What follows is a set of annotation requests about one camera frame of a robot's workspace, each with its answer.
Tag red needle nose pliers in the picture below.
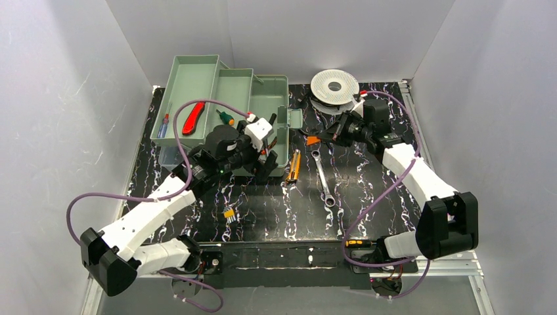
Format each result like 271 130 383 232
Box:
265 136 278 153

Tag white filament spool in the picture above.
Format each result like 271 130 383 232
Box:
309 69 359 116

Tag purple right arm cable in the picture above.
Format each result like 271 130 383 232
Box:
341 90 432 301

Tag red black utility knife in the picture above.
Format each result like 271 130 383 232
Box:
182 102 206 136

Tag orange black hex key holder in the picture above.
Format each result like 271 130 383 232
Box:
305 136 321 146

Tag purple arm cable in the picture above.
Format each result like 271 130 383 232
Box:
66 99 225 313
341 90 432 301

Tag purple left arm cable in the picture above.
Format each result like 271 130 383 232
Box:
66 99 225 313

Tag black marbled table mat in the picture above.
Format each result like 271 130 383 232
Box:
147 84 420 243

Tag orange utility knife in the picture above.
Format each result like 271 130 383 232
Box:
285 149 301 184

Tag blue handled screwdriver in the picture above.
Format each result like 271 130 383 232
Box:
157 102 172 138

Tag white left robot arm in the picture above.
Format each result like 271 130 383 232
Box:
78 117 278 297

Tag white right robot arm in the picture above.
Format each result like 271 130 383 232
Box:
317 99 479 268

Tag yellow hex key set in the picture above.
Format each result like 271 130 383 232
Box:
223 207 237 224

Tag green plastic tool box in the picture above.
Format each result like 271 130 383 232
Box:
150 54 303 177

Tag silver combination wrench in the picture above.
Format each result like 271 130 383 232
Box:
311 150 336 207

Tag yellow black screwdriver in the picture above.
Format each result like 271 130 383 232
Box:
345 239 373 249

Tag green handled screwdriver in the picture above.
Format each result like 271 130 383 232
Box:
216 110 235 126

